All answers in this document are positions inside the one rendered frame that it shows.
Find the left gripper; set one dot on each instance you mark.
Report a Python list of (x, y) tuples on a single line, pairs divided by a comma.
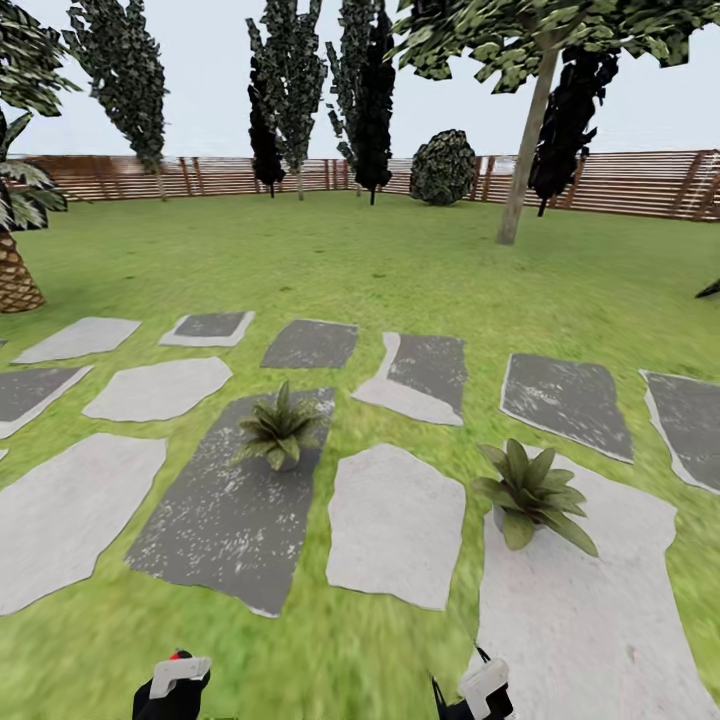
[(182, 703)]

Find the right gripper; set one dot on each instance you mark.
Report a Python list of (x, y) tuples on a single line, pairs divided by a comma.
[(498, 703)]

